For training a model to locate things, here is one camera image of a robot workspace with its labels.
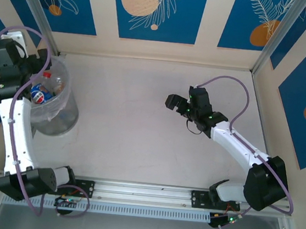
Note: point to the red cap red label bottle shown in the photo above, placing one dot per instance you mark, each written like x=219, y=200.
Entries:
x=47, y=75

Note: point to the blue label blue cap bottle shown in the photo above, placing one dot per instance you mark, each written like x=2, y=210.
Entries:
x=39, y=95

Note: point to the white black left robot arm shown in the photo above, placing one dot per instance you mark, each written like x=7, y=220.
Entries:
x=15, y=132

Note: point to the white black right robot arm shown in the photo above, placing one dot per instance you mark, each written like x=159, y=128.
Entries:
x=235, y=141

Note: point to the clear plastic bin liner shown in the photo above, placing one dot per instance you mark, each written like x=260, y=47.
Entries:
x=60, y=104

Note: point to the grey metal waste bin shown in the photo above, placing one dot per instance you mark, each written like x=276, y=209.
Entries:
x=63, y=121

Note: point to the aluminium frame post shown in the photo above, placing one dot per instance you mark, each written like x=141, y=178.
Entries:
x=278, y=37
x=37, y=10

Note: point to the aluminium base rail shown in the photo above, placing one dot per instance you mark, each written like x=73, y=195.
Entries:
x=144, y=193

